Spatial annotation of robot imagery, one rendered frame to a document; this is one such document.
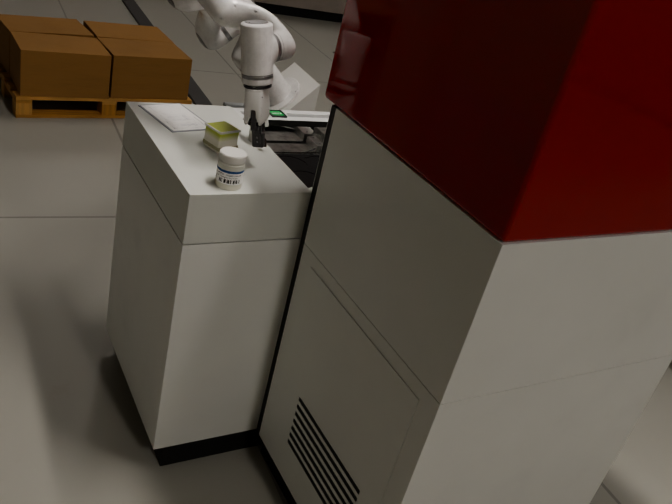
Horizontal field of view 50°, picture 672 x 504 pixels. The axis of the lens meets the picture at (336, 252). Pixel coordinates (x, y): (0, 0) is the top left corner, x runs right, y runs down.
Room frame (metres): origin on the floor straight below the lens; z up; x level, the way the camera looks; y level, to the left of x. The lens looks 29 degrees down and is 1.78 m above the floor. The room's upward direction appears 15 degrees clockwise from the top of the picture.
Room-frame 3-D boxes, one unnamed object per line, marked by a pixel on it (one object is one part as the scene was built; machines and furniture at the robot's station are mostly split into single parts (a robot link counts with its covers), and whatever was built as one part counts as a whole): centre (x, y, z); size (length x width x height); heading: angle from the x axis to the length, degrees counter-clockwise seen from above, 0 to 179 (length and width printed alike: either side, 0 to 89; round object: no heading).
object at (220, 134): (1.94, 0.40, 1.00); 0.07 x 0.07 x 0.07; 54
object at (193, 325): (2.14, 0.18, 0.41); 0.96 x 0.64 x 0.82; 125
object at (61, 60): (4.51, 1.84, 0.20); 1.17 x 0.84 x 0.41; 124
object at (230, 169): (1.71, 0.32, 1.01); 0.07 x 0.07 x 0.10
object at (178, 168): (1.96, 0.43, 0.89); 0.62 x 0.35 x 0.14; 35
